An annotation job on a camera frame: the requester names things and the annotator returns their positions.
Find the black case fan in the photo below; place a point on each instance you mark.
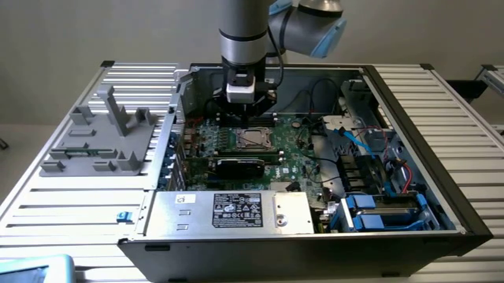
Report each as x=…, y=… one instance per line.
x=360, y=174

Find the black open PC case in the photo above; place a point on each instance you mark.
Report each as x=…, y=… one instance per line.
x=299, y=256

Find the silver power supply unit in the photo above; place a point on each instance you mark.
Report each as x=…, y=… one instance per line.
x=231, y=213

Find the metal drive cage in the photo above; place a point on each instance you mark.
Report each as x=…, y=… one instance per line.
x=360, y=109

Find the green RAM stick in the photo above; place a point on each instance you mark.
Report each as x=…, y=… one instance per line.
x=80, y=152

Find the silver square CPU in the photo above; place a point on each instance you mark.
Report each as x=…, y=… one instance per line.
x=251, y=137

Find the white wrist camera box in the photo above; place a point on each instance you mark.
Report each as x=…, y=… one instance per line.
x=241, y=92

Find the silver chipset heatsink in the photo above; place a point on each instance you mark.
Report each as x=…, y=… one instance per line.
x=281, y=187

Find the teal plastic box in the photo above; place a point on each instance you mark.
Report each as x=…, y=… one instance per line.
x=37, y=269

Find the CPU socket with metal frame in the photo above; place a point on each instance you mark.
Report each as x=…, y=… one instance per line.
x=254, y=139

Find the black graphics card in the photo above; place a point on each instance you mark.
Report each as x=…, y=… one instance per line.
x=239, y=168

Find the green motherboard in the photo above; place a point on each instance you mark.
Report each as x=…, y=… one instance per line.
x=275, y=165

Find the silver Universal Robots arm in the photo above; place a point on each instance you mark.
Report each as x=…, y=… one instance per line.
x=241, y=32

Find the gray plastic parts rack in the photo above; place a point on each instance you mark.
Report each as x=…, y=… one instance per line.
x=98, y=147

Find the blue plastic latch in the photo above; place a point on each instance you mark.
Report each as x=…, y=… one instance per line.
x=123, y=217

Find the metal slat side table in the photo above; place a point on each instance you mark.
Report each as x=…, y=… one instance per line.
x=492, y=76

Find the blue disk bay with disk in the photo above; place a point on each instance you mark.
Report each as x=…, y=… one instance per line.
x=384, y=213

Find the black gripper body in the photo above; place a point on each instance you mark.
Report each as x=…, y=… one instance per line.
x=241, y=68

